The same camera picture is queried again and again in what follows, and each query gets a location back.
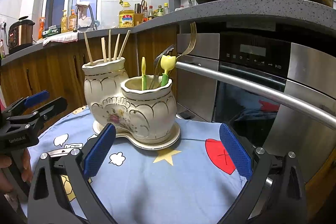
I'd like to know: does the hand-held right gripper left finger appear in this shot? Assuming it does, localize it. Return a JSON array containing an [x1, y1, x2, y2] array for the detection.
[[28, 123, 118, 224]]

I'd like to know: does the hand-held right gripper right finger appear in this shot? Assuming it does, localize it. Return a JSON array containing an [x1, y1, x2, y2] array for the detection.
[[219, 123, 308, 224]]

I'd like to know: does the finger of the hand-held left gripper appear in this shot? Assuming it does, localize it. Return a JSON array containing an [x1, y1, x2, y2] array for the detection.
[[6, 97, 68, 127], [0, 90, 50, 117]]

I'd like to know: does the cream ceramic utensil holder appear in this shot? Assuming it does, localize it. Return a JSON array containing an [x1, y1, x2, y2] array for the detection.
[[81, 57, 177, 142]]

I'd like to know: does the silver metal fork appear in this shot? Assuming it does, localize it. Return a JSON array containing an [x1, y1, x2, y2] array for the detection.
[[150, 44, 175, 90]]

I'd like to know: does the yellow tulip green spoon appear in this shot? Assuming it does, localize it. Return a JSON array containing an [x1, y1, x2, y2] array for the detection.
[[160, 54, 176, 87]]

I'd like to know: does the gold metal fork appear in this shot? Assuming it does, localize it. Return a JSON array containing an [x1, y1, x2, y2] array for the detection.
[[172, 21, 197, 65]]

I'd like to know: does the person's left hand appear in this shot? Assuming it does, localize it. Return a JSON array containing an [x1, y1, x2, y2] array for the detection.
[[0, 148, 33, 194]]

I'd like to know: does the wooden base cabinet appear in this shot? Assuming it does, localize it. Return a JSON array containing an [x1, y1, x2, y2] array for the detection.
[[304, 161, 336, 214], [0, 25, 180, 120]]

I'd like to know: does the white dish cloth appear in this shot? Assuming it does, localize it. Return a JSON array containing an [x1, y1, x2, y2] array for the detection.
[[42, 31, 79, 46]]

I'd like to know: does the electric pressure cooker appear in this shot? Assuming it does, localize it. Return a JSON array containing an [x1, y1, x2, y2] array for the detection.
[[8, 16, 36, 55]]

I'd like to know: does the cream ceramic saucer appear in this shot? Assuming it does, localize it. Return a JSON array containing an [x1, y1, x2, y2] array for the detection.
[[92, 120, 181, 149]]

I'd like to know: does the cartoon printed blue cloth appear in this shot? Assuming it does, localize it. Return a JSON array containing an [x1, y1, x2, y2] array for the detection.
[[20, 105, 266, 224]]

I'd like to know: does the green box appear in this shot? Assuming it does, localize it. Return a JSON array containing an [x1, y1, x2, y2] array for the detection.
[[42, 25, 62, 38]]

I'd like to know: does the orange spray bottle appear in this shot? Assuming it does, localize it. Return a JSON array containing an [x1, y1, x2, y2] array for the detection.
[[38, 17, 46, 40]]

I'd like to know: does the yellow dish soap bottle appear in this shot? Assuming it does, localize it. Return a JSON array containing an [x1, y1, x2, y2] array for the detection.
[[69, 9, 77, 32], [61, 10, 69, 33]]

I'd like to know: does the metal faucet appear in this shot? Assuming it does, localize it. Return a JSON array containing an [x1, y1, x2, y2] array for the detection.
[[75, 5, 97, 32]]

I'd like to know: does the white cloth faucet cover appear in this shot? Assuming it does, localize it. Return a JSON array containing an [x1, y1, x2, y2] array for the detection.
[[75, 1, 91, 28]]

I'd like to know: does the stainless built-in oven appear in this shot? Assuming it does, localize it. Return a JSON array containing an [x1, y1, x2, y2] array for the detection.
[[176, 29, 336, 183]]

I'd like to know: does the yellow cooking oil bottle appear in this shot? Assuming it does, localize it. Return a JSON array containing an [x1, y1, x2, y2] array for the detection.
[[119, 2, 135, 28]]

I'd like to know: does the yellow knife block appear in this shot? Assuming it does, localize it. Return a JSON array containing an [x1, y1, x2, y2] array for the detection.
[[134, 3, 144, 26]]

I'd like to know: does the grey speckled countertop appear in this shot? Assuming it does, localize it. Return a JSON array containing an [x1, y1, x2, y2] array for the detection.
[[0, 0, 336, 67]]

